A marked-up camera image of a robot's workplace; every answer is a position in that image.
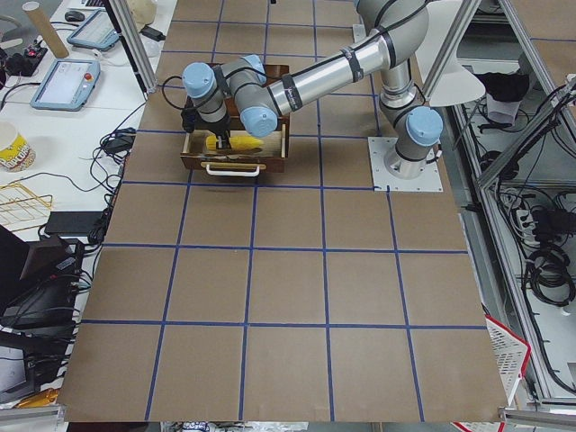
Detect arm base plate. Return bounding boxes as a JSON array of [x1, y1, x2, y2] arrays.
[[352, 23, 374, 44], [368, 137, 444, 193]]

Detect near teach pendant tablet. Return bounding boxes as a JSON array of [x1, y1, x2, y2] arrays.
[[30, 59, 101, 112]]

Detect aluminium frame post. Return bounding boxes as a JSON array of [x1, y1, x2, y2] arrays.
[[103, 0, 158, 95]]

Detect far teach pendant tablet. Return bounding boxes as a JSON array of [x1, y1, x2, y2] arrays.
[[67, 10, 119, 51]]

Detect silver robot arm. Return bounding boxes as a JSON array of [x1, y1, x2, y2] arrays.
[[181, 1, 443, 179]]

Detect wooden drawer with white handle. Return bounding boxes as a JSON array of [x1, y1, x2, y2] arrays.
[[180, 121, 290, 175]]

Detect black power adapter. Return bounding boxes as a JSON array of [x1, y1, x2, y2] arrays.
[[100, 128, 136, 156]]

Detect gold wire rack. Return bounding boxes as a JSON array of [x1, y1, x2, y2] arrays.
[[0, 183, 53, 231]]

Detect popcorn paper cup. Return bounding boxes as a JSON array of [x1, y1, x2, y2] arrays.
[[1, 121, 36, 172]]

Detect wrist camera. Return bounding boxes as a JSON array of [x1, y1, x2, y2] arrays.
[[180, 106, 197, 133]]

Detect white plastic basket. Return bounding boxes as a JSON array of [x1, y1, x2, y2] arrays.
[[485, 315, 531, 405]]

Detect yellow corn cob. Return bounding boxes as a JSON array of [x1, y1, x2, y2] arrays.
[[205, 135, 264, 151]]

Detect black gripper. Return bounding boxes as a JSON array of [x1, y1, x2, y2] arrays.
[[204, 117, 231, 149]]

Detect cardboard tube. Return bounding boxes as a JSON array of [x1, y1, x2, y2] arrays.
[[22, 1, 69, 59]]

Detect black computer mouse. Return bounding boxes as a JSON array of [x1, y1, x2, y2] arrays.
[[64, 9, 86, 23]]

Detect dark wooden drawer box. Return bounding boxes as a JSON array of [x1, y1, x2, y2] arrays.
[[184, 63, 291, 127]]

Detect teach pendant tablet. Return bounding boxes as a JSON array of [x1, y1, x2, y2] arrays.
[[30, 59, 101, 112], [67, 10, 119, 51]]

